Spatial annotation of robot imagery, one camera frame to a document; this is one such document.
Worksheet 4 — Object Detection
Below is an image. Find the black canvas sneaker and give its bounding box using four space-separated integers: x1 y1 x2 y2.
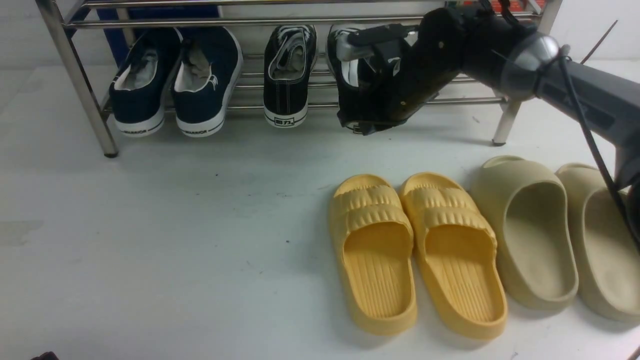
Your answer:
326 23 396 136
263 24 318 129

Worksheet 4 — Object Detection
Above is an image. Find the navy canvas sneaker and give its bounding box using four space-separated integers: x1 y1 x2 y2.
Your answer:
109 28 183 138
170 26 243 138

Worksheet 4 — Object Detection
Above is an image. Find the stainless steel shoe rack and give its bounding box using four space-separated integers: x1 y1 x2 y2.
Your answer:
35 0 563 158

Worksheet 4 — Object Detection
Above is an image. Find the right beige foam slide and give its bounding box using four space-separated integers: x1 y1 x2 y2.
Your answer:
556 162 640 324

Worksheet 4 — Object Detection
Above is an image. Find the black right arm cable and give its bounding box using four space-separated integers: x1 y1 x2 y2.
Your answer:
480 0 640 251

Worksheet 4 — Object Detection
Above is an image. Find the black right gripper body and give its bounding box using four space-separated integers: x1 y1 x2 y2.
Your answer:
382 6 531 126

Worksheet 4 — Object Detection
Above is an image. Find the beige foam slide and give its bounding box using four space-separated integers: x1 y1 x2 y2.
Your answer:
556 162 640 324
470 155 579 312

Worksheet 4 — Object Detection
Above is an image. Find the right navy canvas sneaker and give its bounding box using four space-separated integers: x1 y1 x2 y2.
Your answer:
170 26 243 138

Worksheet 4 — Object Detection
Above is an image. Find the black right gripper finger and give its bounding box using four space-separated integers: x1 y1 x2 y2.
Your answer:
336 23 418 60

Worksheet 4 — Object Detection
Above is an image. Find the left navy canvas sneaker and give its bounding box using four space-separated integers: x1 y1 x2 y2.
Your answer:
109 28 183 138

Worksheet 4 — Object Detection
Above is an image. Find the blue box behind rack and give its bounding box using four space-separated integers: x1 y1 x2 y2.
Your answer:
103 5 223 67

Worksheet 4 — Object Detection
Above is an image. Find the left yellow rubber slipper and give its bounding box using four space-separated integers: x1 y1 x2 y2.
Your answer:
327 174 418 337

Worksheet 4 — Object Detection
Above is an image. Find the right yellow rubber slipper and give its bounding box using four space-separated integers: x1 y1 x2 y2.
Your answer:
398 172 508 341

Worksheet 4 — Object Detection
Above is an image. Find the yellow rubber slipper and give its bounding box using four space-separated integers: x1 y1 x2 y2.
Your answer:
398 172 508 341
327 174 418 337

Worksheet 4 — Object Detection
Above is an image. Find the left beige foam slide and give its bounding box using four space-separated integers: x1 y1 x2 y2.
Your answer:
470 155 579 312

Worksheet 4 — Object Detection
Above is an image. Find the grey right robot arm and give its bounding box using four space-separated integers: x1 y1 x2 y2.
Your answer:
327 0 640 242

